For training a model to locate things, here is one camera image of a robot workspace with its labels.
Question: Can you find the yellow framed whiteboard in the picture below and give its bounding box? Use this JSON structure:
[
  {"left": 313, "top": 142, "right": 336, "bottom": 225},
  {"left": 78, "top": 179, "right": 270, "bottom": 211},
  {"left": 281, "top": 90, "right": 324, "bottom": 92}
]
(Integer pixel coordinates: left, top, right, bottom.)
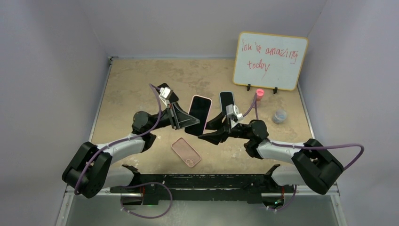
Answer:
[{"left": 232, "top": 32, "right": 309, "bottom": 91}]

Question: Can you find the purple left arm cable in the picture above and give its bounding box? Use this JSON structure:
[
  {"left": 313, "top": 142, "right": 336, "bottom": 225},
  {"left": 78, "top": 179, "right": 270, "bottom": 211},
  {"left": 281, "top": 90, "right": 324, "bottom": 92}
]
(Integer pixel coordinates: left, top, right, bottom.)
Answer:
[{"left": 73, "top": 83, "right": 163, "bottom": 196}]

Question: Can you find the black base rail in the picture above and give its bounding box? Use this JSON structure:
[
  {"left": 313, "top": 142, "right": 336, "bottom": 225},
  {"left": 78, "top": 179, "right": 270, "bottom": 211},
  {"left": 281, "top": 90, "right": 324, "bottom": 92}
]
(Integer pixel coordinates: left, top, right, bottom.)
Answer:
[{"left": 96, "top": 172, "right": 299, "bottom": 208}]

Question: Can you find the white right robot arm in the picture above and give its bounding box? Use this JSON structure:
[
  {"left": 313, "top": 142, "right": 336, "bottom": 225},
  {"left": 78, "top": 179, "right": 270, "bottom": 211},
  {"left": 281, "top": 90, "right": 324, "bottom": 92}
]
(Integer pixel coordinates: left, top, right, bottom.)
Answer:
[{"left": 198, "top": 115, "right": 344, "bottom": 194}]

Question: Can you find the pink capped bottle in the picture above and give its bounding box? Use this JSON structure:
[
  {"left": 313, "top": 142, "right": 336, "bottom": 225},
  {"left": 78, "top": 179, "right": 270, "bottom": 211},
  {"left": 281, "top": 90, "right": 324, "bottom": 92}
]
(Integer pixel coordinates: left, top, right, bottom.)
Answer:
[{"left": 253, "top": 89, "right": 264, "bottom": 108}]

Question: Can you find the small clear jar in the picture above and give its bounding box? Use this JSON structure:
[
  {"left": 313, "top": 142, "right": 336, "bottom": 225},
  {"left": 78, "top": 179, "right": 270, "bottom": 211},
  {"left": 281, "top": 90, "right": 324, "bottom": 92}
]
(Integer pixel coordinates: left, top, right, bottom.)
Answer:
[{"left": 272, "top": 109, "right": 287, "bottom": 124}]

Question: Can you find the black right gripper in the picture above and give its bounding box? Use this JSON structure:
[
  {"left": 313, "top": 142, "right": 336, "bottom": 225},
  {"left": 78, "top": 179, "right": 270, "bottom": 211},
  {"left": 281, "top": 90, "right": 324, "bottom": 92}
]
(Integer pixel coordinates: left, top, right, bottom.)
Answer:
[{"left": 198, "top": 111, "right": 250, "bottom": 145}]

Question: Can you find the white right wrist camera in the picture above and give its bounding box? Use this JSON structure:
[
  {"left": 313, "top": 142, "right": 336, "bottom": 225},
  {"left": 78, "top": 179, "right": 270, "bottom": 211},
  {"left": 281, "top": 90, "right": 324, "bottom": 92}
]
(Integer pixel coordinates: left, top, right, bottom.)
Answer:
[{"left": 226, "top": 104, "right": 244, "bottom": 122}]

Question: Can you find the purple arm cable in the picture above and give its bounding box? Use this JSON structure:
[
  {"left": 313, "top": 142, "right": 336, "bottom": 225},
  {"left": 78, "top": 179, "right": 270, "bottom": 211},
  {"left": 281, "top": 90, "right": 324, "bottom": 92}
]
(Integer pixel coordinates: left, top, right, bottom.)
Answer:
[
  {"left": 73, "top": 83, "right": 163, "bottom": 196},
  {"left": 241, "top": 93, "right": 365, "bottom": 171}
]

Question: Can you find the pink phone case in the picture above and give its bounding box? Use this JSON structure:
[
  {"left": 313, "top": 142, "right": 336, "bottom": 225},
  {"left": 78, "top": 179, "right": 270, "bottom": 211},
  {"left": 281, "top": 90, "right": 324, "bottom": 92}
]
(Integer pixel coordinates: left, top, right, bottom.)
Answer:
[{"left": 171, "top": 137, "right": 201, "bottom": 168}]

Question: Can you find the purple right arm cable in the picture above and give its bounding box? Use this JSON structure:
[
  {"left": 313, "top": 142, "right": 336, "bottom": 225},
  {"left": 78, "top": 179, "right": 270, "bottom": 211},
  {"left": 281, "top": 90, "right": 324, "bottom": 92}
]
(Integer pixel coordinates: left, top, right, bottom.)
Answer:
[{"left": 241, "top": 93, "right": 365, "bottom": 171}]

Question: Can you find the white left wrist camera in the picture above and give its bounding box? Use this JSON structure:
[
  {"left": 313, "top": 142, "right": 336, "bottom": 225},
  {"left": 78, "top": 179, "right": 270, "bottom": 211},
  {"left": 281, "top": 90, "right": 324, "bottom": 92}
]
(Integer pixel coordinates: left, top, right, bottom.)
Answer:
[{"left": 159, "top": 87, "right": 173, "bottom": 108}]

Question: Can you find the black phone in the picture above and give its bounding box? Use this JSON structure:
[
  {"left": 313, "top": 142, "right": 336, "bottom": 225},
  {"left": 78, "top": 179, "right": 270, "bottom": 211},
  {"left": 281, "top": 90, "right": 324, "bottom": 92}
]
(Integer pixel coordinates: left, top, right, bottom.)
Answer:
[{"left": 157, "top": 83, "right": 179, "bottom": 103}]

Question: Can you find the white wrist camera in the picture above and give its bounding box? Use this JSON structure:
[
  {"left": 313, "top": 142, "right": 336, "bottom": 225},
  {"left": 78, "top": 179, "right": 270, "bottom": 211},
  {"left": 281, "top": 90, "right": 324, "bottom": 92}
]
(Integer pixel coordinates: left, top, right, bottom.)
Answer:
[
  {"left": 226, "top": 104, "right": 244, "bottom": 122},
  {"left": 159, "top": 87, "right": 173, "bottom": 108}
]

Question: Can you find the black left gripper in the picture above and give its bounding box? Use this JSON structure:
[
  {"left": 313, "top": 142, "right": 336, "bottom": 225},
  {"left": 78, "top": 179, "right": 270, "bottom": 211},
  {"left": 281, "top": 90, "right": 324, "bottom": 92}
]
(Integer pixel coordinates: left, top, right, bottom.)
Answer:
[{"left": 147, "top": 103, "right": 200, "bottom": 132}]

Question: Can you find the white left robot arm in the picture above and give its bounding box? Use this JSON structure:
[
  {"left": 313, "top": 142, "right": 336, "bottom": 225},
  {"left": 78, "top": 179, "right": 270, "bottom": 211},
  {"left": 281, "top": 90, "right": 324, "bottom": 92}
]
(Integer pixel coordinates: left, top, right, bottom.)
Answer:
[{"left": 62, "top": 103, "right": 200, "bottom": 198}]

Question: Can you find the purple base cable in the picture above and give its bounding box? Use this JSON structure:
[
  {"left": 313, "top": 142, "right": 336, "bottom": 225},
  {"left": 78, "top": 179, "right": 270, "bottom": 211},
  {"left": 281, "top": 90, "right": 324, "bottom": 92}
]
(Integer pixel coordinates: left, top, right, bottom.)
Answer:
[{"left": 120, "top": 181, "right": 174, "bottom": 220}]

